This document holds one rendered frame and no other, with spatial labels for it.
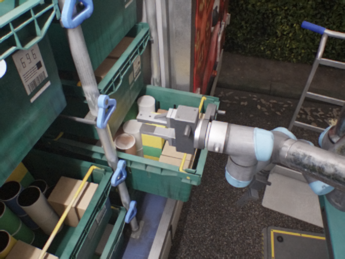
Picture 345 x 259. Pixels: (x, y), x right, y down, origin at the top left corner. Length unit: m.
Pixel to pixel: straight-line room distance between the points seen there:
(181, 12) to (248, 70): 2.38
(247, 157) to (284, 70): 2.82
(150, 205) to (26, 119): 0.95
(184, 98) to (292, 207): 1.42
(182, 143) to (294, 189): 1.76
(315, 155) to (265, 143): 0.14
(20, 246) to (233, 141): 0.65
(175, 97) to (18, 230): 0.76
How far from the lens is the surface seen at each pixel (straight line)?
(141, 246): 1.31
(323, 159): 0.69
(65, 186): 0.95
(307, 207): 2.30
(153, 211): 1.37
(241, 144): 0.62
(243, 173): 0.70
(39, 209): 0.95
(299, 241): 1.78
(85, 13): 0.59
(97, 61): 0.75
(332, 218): 1.22
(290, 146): 0.74
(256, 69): 3.33
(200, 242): 1.99
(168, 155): 1.03
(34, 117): 0.57
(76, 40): 0.60
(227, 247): 2.00
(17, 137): 0.55
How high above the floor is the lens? 1.87
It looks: 46 degrees down
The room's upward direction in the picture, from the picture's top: 2 degrees counter-clockwise
